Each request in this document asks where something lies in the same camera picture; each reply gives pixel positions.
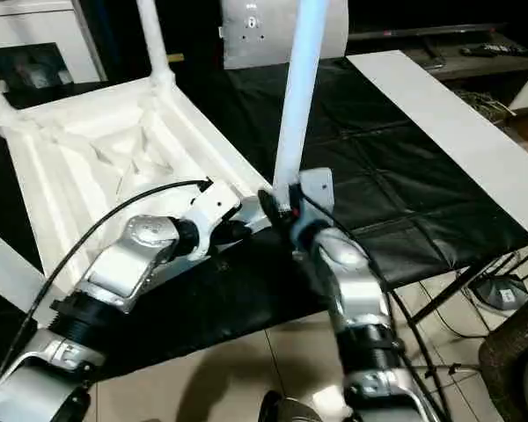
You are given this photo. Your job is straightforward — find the white plastic table top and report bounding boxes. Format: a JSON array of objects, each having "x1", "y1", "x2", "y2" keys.
[{"x1": 0, "y1": 75, "x2": 291, "y2": 300}]

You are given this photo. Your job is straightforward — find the black work mat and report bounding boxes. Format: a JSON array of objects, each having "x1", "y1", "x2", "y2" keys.
[{"x1": 0, "y1": 57, "x2": 528, "y2": 383}]

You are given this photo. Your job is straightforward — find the black tripod leg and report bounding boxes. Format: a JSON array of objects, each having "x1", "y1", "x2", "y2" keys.
[{"x1": 394, "y1": 251, "x2": 517, "y2": 328}]

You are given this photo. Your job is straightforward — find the black robot foot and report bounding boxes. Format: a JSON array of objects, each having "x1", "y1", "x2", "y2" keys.
[{"x1": 260, "y1": 391, "x2": 323, "y2": 422}]

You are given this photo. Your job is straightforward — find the black wifi router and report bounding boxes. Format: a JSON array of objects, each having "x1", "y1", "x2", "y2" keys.
[{"x1": 471, "y1": 251, "x2": 528, "y2": 310}]

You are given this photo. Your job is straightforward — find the dark low tv stand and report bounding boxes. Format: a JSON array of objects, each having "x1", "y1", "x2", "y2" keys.
[{"x1": 348, "y1": 25, "x2": 528, "y2": 82}]

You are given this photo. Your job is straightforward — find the black remote control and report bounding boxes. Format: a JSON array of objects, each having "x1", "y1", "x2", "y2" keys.
[{"x1": 462, "y1": 44, "x2": 517, "y2": 59}]

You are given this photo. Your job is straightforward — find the white cabinet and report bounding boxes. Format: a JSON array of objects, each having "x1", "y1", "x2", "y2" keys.
[{"x1": 0, "y1": 0, "x2": 106, "y2": 98}]

